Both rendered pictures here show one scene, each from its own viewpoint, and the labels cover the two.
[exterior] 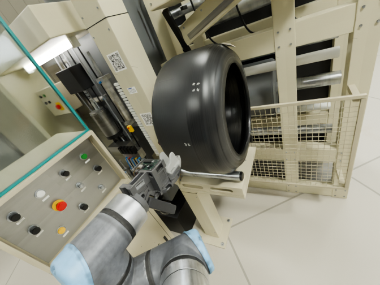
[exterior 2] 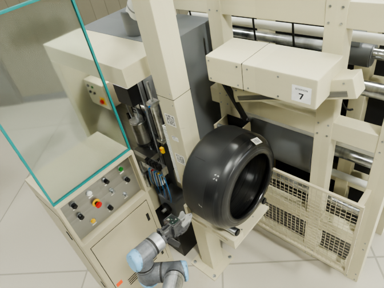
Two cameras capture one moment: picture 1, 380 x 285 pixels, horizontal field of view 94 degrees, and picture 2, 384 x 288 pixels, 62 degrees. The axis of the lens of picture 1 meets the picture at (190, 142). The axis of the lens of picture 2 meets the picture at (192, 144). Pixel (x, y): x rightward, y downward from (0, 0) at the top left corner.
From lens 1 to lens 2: 1.11 m
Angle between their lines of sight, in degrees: 12
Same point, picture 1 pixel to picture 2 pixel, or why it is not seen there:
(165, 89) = (198, 165)
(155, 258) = (164, 266)
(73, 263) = (138, 257)
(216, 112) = (223, 196)
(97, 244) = (146, 254)
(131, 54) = (183, 119)
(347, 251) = not seen: outside the picture
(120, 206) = (156, 240)
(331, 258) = not seen: outside the picture
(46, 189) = (92, 190)
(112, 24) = (176, 103)
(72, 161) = (112, 172)
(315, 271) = not seen: outside the picture
